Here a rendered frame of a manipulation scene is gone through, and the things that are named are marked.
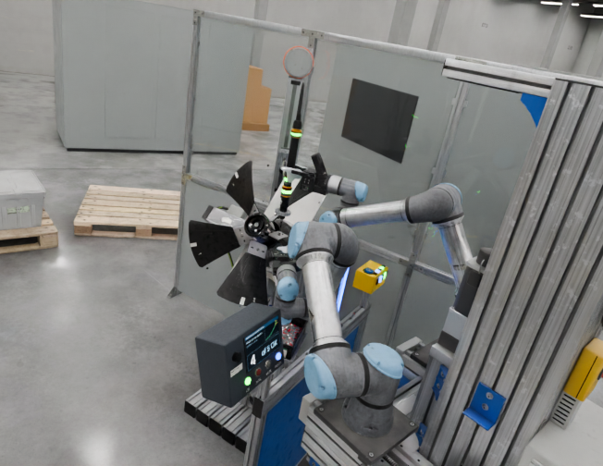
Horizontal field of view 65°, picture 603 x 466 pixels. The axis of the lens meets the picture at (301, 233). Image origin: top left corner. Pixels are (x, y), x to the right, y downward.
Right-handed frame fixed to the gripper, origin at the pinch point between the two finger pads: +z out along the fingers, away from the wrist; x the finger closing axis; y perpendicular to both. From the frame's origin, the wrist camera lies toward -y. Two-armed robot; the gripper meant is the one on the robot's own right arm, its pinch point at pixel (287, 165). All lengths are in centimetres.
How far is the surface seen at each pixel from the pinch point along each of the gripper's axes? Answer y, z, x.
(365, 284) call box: 48, -42, 15
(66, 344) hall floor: 151, 128, 3
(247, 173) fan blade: 13.0, 24.9, 14.6
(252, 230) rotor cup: 30.9, 8.6, -5.6
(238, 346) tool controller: 28, -28, -84
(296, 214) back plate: 31.5, 2.6, 30.2
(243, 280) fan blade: 49, 4, -17
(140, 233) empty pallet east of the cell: 146, 195, 152
